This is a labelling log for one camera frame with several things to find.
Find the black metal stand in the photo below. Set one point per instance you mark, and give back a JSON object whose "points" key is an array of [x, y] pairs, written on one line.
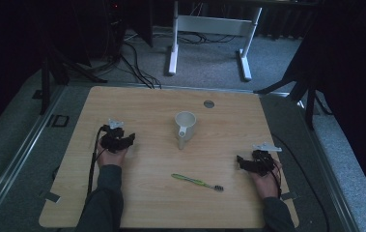
{"points": [[309, 103], [45, 83]]}

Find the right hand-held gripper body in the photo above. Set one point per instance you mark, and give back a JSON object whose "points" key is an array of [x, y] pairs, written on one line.
{"points": [[262, 162]]}

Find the grey tape strip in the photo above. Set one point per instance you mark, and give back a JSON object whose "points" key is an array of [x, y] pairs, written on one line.
{"points": [[288, 195], [50, 196]]}

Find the person's left hand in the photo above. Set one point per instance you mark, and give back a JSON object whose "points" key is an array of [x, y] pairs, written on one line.
{"points": [[109, 158]]}

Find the person's right hand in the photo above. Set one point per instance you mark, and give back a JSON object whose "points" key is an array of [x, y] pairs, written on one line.
{"points": [[266, 185]]}

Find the white desk frame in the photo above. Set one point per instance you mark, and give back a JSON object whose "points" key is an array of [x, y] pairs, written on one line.
{"points": [[212, 25]]}

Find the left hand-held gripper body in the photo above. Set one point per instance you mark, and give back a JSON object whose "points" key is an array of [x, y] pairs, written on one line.
{"points": [[114, 139]]}

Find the green toothbrush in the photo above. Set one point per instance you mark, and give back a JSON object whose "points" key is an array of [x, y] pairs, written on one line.
{"points": [[194, 181]]}

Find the black square frame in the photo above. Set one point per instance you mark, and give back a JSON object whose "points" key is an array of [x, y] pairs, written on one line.
{"points": [[55, 121]]}

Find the dark computer tower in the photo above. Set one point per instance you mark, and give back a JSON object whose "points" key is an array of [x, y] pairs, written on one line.
{"points": [[116, 29]]}

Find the grey round table grommet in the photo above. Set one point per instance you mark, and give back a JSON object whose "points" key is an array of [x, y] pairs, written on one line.
{"points": [[209, 103]]}

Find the metal floor rail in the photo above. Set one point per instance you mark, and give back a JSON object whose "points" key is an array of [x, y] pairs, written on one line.
{"points": [[328, 174], [16, 158]]}

